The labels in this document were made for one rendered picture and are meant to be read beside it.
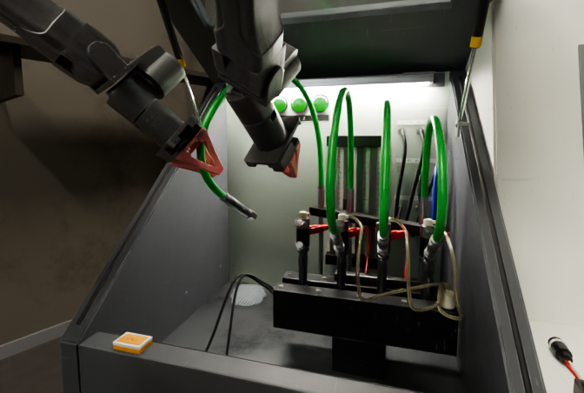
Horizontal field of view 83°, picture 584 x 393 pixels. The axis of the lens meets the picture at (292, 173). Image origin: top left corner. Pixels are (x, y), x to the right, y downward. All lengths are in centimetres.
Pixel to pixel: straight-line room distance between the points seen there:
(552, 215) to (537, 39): 32
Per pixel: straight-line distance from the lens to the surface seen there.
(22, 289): 268
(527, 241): 71
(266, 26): 37
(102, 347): 67
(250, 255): 107
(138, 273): 76
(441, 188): 52
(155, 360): 60
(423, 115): 93
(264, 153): 53
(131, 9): 292
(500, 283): 59
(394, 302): 68
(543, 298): 72
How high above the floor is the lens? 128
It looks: 6 degrees down
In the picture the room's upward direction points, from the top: straight up
